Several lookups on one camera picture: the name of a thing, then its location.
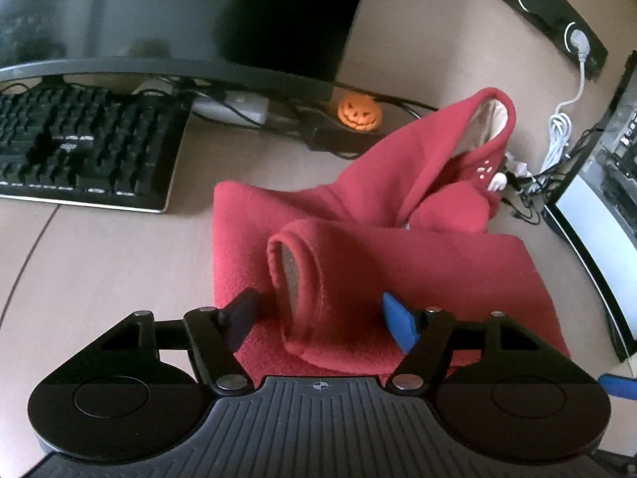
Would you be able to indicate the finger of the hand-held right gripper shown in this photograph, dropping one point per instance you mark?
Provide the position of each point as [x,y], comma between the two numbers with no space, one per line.
[619,386]

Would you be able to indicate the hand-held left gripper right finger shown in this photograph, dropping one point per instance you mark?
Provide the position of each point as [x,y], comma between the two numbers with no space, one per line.
[401,322]

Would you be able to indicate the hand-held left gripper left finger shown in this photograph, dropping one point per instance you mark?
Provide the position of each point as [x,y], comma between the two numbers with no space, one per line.
[243,317]

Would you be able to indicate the red hooded fleece garment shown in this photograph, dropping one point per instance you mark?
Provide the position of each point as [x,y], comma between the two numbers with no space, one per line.
[358,239]

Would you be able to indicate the black monitor stand base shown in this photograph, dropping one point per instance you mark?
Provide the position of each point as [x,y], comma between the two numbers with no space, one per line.
[328,132]

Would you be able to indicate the white power adapter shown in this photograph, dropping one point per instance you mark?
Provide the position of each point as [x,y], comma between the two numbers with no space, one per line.
[239,105]

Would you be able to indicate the orange pumpkin figurine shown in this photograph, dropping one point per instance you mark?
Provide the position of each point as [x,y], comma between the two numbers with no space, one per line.
[360,113]

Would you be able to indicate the black mechanical keyboard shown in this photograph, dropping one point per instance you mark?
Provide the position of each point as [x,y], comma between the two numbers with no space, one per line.
[84,144]

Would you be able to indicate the black computer monitor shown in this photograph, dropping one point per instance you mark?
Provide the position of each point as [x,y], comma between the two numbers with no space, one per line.
[149,10]

